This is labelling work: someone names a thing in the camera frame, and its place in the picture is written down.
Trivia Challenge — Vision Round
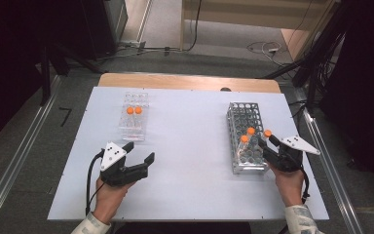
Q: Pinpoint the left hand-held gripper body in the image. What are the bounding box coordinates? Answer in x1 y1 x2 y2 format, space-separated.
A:
99 141 150 187

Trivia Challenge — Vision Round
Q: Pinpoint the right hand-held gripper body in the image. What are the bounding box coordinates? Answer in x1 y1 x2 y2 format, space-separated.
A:
262 136 321 173

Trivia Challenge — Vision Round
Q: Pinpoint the clear acrylic test tube rack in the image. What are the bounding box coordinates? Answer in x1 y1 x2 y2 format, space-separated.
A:
118 92 150 142

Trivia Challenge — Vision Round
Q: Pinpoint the metal test tube rack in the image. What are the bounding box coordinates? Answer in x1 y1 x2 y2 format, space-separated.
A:
226 101 271 176

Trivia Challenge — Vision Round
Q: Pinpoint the person's right hand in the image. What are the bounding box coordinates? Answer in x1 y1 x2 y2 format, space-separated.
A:
267 162 307 208

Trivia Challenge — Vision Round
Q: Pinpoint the person's left hand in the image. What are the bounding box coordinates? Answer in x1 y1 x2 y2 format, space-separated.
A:
92 177 136 224

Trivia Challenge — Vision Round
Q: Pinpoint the black stand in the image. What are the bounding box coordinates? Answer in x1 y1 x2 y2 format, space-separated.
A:
259 0 349 110
38 43 106 106

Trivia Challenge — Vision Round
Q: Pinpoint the power strip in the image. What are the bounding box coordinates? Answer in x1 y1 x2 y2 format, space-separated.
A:
120 39 147 50

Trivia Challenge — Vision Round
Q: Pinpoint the dark cabinet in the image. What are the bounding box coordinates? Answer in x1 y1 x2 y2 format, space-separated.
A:
77 0 130 61

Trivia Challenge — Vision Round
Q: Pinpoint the black curtain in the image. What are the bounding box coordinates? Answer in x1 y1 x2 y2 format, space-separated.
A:
0 0 48 152

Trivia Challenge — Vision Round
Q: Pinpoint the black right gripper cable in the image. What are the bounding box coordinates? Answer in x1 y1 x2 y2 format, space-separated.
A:
300 165 312 205

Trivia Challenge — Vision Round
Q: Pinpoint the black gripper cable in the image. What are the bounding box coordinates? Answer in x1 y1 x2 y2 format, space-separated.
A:
300 165 312 205
85 149 106 216

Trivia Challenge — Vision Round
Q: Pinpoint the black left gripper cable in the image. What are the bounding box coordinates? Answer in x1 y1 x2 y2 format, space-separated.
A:
85 149 106 216

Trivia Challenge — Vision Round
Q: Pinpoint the black cable bundle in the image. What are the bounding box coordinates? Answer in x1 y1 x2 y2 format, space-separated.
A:
286 96 308 120

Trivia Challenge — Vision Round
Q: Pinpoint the aluminium floor rail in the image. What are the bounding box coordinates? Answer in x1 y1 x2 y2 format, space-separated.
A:
0 74 62 230
293 86 365 234

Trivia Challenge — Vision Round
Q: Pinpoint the white cable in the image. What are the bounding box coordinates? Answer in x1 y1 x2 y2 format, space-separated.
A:
246 40 282 59

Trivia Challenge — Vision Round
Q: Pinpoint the black floor cable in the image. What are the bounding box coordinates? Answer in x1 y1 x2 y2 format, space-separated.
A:
142 0 204 55

